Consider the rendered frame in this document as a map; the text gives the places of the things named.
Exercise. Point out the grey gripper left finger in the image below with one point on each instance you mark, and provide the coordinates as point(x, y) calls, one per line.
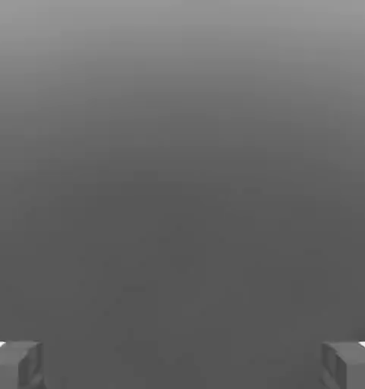
point(9, 367)

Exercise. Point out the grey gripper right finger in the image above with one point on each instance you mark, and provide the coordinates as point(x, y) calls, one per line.
point(353, 367)

